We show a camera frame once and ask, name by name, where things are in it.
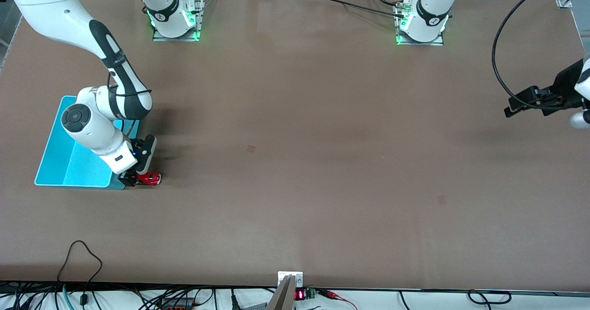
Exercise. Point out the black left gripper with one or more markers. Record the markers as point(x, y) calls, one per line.
point(565, 87)

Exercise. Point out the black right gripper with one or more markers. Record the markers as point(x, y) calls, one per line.
point(128, 179)

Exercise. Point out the red beetle wind-up toy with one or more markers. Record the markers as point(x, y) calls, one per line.
point(150, 178)

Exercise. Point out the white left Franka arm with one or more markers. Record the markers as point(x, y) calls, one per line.
point(428, 10)

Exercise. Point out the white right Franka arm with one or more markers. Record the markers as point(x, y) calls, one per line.
point(55, 14)

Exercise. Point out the blue plastic box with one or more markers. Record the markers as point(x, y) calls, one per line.
point(60, 162)

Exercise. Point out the grey metal bar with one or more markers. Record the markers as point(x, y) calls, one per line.
point(282, 298)

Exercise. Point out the red digit display module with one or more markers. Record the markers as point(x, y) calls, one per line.
point(300, 295)

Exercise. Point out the red clip lead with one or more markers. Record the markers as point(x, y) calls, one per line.
point(330, 294)

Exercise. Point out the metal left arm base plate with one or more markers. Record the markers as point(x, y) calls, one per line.
point(435, 42)

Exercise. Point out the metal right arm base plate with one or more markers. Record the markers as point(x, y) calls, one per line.
point(199, 14)

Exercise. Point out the white metal table bracket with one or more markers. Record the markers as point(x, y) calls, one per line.
point(298, 280)

